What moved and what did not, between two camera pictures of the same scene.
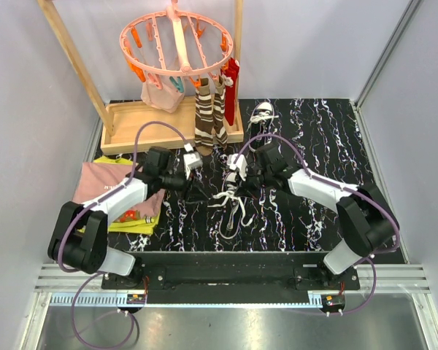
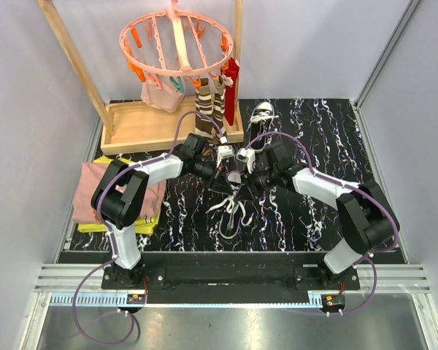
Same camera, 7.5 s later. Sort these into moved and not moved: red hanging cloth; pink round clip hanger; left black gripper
Moved: left black gripper
Not moved: red hanging cloth; pink round clip hanger
